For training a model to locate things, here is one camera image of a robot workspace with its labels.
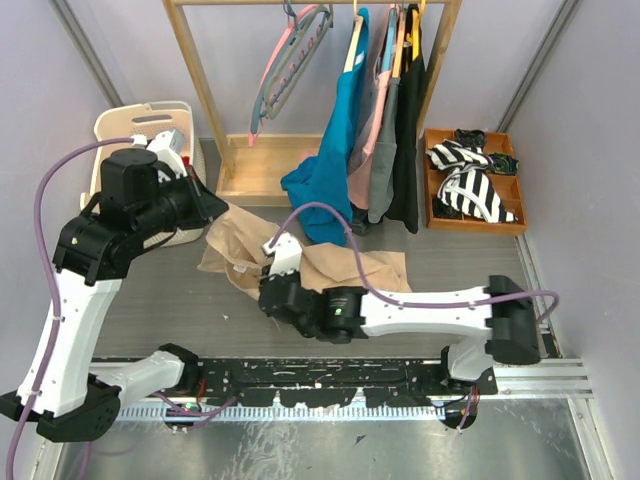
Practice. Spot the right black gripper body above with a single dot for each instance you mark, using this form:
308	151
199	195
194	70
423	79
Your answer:
291	276

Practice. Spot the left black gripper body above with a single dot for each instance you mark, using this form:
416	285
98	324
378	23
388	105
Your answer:
182	202

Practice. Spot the beige t shirt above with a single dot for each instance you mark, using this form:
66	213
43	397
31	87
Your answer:
234	247

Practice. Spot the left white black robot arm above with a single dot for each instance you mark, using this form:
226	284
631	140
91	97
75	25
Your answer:
140	197

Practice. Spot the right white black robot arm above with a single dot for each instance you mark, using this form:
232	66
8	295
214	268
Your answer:
496	323

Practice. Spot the blue t shirt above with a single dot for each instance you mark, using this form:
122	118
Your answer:
323	177

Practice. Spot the grey garment on hanger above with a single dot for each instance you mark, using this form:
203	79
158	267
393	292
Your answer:
381	179

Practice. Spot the pink garment on hanger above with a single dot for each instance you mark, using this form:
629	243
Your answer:
376	83

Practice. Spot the black garment on hanger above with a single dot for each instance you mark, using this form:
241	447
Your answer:
409	74

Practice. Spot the pink plastic hanger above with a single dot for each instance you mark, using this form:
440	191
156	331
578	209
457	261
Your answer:
277	55

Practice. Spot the grey plastic hanger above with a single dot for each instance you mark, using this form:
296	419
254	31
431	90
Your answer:
295	65

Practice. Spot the wooden hanger with blue shirt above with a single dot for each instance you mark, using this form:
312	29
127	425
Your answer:
354	40

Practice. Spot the wooden clothes rack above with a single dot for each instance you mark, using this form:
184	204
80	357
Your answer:
250	176

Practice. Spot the white laundry basket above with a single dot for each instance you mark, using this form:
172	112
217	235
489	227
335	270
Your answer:
149	120

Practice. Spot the black white striped cloth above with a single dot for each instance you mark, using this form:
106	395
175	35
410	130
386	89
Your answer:
467	187

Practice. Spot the orange wooden compartment tray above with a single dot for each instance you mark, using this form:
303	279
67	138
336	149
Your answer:
442	217

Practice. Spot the dark patterned cloth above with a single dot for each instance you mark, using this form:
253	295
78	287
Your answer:
503	164

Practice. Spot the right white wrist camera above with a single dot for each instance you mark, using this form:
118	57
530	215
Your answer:
286	255

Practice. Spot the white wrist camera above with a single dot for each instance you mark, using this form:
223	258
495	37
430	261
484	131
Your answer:
167	145
286	255

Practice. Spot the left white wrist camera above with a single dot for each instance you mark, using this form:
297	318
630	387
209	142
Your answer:
167	145

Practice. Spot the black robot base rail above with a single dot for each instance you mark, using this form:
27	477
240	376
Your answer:
315	383

